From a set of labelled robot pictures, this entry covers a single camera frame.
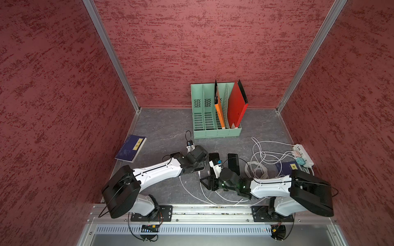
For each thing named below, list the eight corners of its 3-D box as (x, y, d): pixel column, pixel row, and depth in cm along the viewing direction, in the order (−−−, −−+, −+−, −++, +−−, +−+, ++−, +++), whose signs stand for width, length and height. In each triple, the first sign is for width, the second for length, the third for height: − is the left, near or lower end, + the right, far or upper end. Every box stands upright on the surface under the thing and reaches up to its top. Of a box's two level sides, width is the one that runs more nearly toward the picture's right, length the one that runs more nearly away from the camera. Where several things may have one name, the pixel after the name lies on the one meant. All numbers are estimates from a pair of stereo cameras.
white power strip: (304, 167, 92) (307, 165, 90) (291, 147, 102) (294, 144, 99) (312, 166, 93) (316, 164, 90) (299, 145, 102) (301, 143, 100)
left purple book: (116, 159, 95) (114, 157, 93) (130, 135, 106) (129, 133, 105) (133, 163, 93) (132, 161, 92) (146, 138, 105) (146, 137, 103)
